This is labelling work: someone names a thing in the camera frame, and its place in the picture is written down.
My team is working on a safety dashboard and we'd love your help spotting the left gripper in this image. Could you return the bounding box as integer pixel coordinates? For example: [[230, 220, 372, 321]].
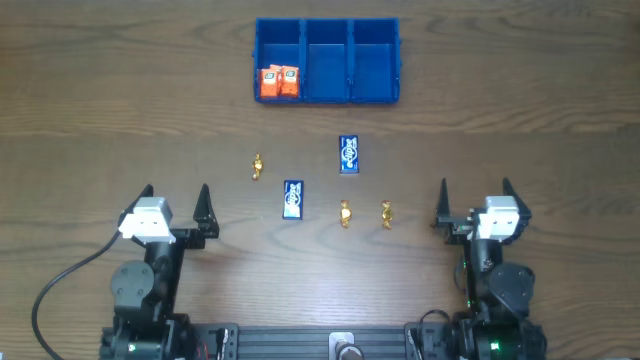
[[118, 183, 220, 250]]

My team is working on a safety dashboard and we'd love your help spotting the black cable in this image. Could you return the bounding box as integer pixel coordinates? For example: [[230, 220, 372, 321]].
[[30, 230, 124, 360], [416, 308, 454, 351]]

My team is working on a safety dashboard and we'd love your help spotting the blue candy pack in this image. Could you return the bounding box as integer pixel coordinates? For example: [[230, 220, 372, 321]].
[[338, 134, 360, 175], [282, 179, 305, 221]]

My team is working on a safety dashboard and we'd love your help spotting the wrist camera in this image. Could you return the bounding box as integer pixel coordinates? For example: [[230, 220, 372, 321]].
[[472, 195, 521, 241], [117, 196, 175, 245]]

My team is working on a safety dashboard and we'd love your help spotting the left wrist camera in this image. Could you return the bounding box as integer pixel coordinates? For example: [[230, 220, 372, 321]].
[[117, 196, 175, 245]]

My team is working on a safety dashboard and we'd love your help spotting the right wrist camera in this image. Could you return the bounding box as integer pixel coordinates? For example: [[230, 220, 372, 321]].
[[472, 195, 521, 241]]

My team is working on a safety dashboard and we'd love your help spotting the mounting rail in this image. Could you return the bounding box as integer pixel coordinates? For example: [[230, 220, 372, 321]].
[[192, 323, 454, 360]]

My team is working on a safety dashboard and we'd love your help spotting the blue tray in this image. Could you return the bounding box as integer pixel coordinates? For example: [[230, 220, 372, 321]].
[[253, 17, 402, 105]]

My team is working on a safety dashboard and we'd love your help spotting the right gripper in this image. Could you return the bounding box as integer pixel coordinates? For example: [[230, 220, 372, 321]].
[[432, 177, 533, 245]]

